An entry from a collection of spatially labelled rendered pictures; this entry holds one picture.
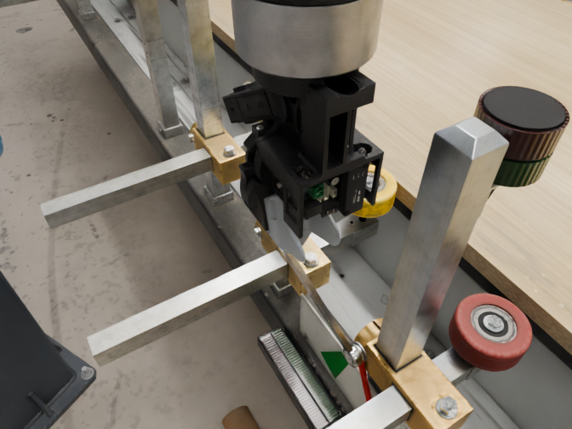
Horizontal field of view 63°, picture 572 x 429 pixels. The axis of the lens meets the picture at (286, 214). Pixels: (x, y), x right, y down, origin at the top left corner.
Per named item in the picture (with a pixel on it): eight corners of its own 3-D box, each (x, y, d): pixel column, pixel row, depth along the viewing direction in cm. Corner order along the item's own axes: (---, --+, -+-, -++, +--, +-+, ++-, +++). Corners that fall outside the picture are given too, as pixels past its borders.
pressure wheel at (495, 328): (466, 414, 54) (499, 368, 46) (419, 359, 59) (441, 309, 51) (513, 380, 57) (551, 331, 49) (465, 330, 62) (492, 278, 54)
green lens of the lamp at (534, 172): (505, 197, 33) (516, 174, 32) (443, 152, 37) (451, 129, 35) (560, 169, 35) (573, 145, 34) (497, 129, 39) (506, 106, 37)
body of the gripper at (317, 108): (295, 247, 35) (296, 105, 26) (242, 181, 40) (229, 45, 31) (377, 208, 37) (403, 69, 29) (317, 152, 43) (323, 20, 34)
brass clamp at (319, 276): (296, 300, 66) (297, 277, 63) (251, 238, 74) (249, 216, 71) (332, 281, 69) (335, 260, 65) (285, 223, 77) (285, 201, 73)
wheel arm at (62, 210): (53, 234, 72) (42, 214, 69) (48, 220, 74) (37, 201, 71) (293, 145, 88) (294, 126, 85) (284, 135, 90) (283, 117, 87)
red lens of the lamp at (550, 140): (517, 170, 31) (529, 144, 30) (452, 126, 35) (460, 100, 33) (574, 142, 33) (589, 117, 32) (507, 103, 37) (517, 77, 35)
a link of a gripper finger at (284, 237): (291, 298, 42) (291, 228, 36) (260, 254, 46) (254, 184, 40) (320, 283, 44) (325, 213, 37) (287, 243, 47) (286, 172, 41)
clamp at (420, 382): (427, 452, 49) (438, 435, 46) (351, 351, 57) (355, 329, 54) (466, 424, 51) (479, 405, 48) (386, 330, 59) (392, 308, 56)
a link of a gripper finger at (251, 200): (252, 237, 41) (244, 158, 35) (243, 226, 42) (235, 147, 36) (297, 217, 43) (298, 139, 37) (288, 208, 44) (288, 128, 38)
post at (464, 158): (373, 432, 63) (476, 149, 29) (357, 410, 66) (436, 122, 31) (393, 419, 65) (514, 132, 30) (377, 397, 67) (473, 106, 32)
